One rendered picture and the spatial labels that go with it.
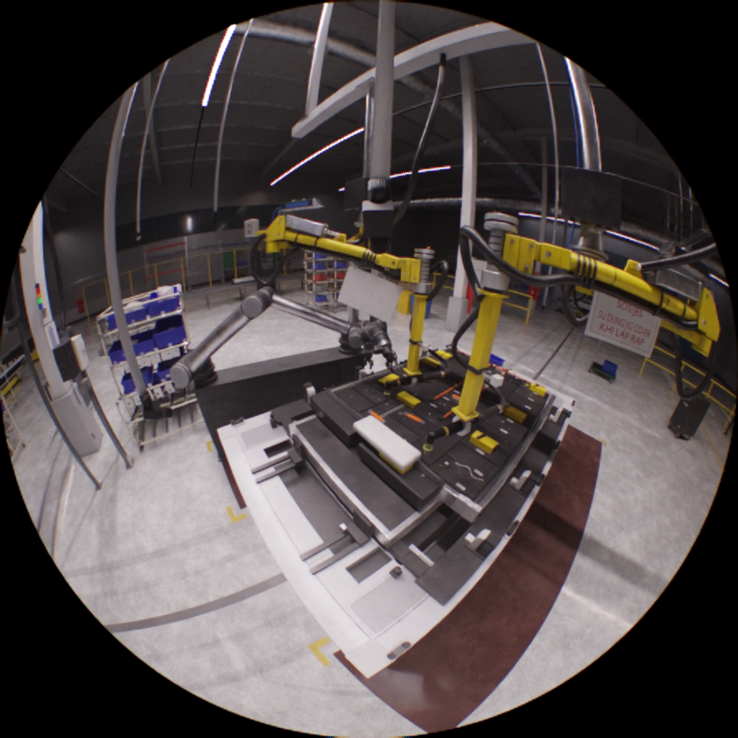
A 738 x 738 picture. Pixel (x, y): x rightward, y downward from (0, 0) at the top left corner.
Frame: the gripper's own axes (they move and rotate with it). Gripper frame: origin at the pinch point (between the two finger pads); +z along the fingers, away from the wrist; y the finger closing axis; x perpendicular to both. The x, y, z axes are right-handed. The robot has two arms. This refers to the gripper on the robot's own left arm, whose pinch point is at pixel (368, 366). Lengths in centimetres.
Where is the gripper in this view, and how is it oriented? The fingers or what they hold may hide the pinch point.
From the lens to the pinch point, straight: 237.9
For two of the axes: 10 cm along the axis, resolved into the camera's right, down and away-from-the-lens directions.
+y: -5.0, -4.2, 7.6
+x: -8.7, 2.0, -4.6
